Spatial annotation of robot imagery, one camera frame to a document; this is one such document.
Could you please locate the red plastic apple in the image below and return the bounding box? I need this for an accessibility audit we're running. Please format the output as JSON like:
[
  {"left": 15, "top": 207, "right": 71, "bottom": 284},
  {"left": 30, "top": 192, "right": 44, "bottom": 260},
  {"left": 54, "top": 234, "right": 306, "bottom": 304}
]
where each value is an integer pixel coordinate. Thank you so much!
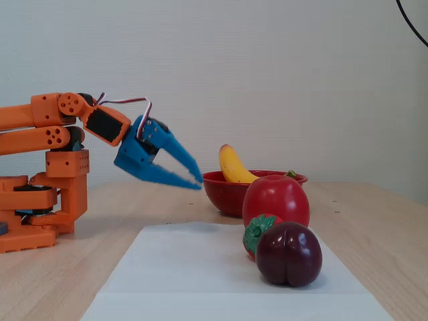
[{"left": 241, "top": 174, "right": 311, "bottom": 232}]

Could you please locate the yellow plastic banana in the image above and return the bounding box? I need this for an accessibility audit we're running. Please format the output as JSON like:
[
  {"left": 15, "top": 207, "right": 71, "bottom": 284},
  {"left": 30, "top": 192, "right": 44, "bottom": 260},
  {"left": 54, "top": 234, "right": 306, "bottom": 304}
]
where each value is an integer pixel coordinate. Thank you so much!
[{"left": 219, "top": 144, "right": 298, "bottom": 184}]

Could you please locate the white paper sheet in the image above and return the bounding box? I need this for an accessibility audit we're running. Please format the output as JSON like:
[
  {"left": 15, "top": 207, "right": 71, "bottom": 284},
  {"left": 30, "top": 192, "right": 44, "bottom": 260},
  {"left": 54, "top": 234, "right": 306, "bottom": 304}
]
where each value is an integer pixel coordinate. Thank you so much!
[{"left": 80, "top": 221, "right": 396, "bottom": 321}]

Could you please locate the white red black servo cable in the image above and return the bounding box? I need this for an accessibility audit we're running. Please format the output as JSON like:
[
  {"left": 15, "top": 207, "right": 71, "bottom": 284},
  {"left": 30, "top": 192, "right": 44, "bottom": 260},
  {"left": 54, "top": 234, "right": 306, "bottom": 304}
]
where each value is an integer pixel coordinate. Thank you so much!
[{"left": 94, "top": 92, "right": 153, "bottom": 138}]

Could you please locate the red speckled bowl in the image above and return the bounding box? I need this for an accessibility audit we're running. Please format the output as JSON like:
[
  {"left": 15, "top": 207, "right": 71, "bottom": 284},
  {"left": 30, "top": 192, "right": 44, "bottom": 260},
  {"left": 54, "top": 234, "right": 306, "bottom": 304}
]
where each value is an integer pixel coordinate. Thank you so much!
[{"left": 201, "top": 169, "right": 309, "bottom": 219}]

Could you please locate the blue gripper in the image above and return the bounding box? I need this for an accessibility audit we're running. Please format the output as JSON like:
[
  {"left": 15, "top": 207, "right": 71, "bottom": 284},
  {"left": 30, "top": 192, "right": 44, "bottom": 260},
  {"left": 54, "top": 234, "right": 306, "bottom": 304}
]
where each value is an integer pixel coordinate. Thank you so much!
[{"left": 113, "top": 114, "right": 204, "bottom": 191}]

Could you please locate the red plastic strawberry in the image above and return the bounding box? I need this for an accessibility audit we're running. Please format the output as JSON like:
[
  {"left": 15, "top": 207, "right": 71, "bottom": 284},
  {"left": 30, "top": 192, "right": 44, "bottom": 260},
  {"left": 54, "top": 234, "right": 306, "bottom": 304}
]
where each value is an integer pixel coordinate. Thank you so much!
[{"left": 242, "top": 213, "right": 284, "bottom": 262}]

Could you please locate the dark purple plastic plum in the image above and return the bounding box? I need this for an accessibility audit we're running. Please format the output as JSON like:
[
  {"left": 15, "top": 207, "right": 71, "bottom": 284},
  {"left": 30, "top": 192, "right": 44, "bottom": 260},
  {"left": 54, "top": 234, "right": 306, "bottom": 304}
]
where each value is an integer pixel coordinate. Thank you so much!
[{"left": 255, "top": 221, "right": 324, "bottom": 288}]

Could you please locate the thin black hanging cable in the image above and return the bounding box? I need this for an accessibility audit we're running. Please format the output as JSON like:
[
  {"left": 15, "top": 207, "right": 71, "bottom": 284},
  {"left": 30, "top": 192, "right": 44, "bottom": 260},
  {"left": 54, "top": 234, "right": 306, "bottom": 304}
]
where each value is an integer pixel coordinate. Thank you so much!
[{"left": 395, "top": 0, "right": 428, "bottom": 48}]

